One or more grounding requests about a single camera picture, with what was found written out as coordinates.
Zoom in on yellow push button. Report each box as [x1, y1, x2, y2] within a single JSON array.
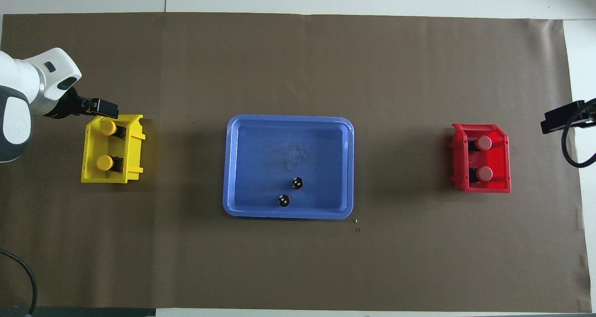
[[96, 155, 124, 173], [100, 120, 127, 139]]

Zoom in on yellow plastic bin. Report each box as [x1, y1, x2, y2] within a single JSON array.
[[81, 114, 146, 184]]

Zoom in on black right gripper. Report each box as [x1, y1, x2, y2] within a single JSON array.
[[541, 98, 596, 135]]

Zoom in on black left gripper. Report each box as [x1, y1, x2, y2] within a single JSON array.
[[45, 87, 119, 120]]

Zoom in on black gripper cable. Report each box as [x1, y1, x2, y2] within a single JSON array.
[[561, 108, 596, 169], [0, 249, 38, 316]]

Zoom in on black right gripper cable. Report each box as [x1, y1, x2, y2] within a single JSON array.
[[561, 108, 596, 169]]

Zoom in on brown paper mat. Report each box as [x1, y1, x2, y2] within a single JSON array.
[[0, 12, 592, 310]]

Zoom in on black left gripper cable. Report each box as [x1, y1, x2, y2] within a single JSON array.
[[0, 249, 38, 316]]

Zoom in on red plastic bin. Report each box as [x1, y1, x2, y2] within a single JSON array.
[[450, 124, 512, 194]]

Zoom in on red push button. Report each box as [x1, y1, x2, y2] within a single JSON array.
[[468, 135, 493, 152], [468, 166, 494, 183]]

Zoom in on blue plastic tray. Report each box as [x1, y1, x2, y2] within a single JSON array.
[[223, 115, 354, 220]]

